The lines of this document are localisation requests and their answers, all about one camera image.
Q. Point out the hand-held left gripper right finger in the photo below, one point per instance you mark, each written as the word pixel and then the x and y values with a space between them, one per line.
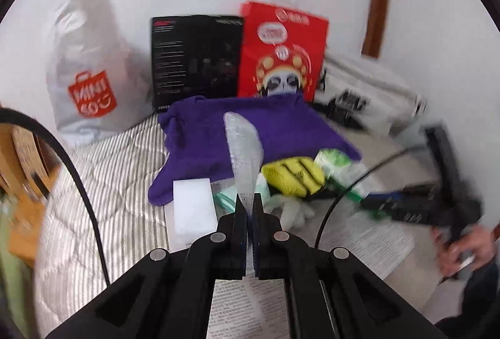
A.
pixel 256 223

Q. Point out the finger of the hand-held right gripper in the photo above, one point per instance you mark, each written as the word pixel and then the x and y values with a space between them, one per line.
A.
pixel 390 198
pixel 414 216

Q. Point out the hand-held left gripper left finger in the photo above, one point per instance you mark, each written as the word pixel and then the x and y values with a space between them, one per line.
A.
pixel 243 218

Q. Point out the clear bubble wrap piece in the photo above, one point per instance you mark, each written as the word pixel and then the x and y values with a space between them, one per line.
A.
pixel 242 151

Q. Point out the green wet wipes pack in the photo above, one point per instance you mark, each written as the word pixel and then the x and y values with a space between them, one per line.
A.
pixel 334 163

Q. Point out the person's right forearm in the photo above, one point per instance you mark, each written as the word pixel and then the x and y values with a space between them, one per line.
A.
pixel 476 300

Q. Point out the person's right hand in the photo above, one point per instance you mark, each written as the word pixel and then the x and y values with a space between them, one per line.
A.
pixel 474 245

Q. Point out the white and mint sock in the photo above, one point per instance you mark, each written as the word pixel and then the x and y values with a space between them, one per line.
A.
pixel 293 210

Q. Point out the newspaper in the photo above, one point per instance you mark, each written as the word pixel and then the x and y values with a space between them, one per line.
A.
pixel 371 241

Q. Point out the white sponge block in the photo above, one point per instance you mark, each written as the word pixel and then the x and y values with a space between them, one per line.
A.
pixel 193 210

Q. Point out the purple towel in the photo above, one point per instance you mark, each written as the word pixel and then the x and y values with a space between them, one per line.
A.
pixel 273 124

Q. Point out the black printed box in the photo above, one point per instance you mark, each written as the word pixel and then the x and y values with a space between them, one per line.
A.
pixel 195 57

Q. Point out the red printed paper bag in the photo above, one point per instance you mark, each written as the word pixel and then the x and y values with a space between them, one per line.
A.
pixel 281 50

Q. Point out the wooden furniture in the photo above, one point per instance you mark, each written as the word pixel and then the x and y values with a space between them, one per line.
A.
pixel 27 214

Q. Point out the white plastic bag orange print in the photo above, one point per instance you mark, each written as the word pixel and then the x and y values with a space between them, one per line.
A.
pixel 97 50

